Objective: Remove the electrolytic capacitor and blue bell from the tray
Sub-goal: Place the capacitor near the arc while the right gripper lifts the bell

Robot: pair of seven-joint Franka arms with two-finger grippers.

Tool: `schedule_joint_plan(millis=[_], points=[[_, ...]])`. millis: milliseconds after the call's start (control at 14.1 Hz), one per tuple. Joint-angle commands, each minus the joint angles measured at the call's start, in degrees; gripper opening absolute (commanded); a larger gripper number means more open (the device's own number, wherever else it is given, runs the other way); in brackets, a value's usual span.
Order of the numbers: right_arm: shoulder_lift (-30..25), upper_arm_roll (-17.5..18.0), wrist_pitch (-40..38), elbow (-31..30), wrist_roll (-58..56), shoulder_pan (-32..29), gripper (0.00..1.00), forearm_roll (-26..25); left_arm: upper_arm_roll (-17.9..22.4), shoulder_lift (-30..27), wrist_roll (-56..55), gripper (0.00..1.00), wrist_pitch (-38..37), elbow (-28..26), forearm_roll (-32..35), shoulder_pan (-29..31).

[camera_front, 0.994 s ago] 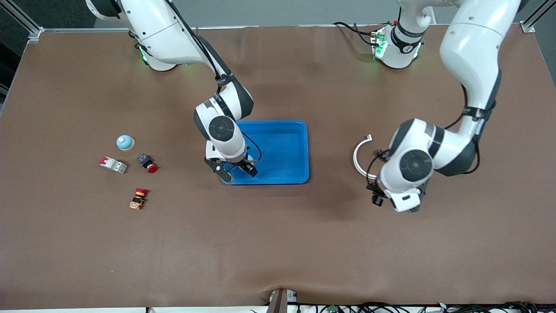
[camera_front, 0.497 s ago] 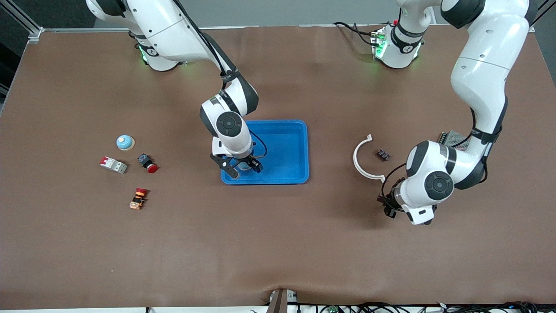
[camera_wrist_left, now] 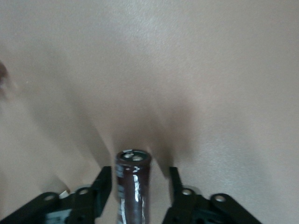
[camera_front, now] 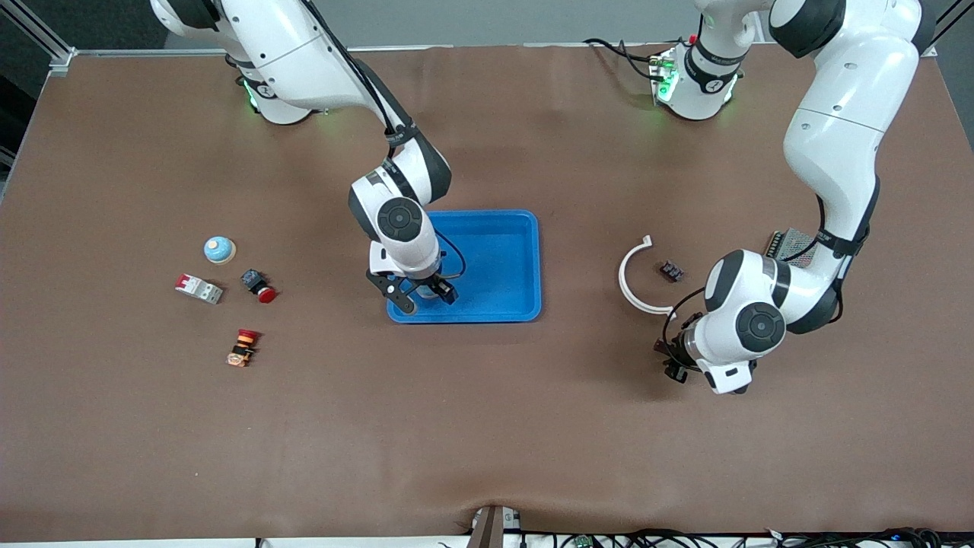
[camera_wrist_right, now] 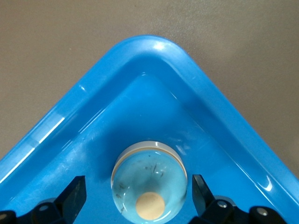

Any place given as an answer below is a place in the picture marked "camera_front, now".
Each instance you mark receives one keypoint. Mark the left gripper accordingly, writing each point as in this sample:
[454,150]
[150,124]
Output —
[673,356]

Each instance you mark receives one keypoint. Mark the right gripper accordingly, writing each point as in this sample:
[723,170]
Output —
[435,287]

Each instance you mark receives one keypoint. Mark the light blue desk bell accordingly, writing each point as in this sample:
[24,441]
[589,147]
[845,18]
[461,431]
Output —
[219,250]
[430,295]

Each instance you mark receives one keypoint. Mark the black terminal block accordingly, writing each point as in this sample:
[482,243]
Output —
[671,271]

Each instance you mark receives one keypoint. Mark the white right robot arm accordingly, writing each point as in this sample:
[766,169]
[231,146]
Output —
[289,53]

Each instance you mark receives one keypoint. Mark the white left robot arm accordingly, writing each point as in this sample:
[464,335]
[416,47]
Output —
[837,152]

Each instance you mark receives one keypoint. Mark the blue plastic tray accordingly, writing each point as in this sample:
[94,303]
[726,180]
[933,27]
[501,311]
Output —
[494,259]

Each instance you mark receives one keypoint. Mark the brown table mat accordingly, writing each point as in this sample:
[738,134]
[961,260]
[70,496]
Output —
[487,418]

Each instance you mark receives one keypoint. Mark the black red push button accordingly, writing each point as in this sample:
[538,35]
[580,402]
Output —
[265,295]

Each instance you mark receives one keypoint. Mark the metal mesh power supply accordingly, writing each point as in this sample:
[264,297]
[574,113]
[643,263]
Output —
[791,242]

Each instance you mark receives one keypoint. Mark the white red circuit breaker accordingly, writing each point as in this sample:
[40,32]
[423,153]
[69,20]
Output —
[199,289]

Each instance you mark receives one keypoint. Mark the red orange button switch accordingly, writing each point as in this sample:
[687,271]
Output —
[243,348]

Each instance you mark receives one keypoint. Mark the brown camera mount post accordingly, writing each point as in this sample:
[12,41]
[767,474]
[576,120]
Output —
[488,533]

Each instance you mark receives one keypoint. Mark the aluminium table rail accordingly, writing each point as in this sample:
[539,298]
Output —
[152,52]

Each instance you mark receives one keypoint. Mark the aluminium frame corner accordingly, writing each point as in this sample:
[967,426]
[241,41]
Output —
[930,52]
[62,59]

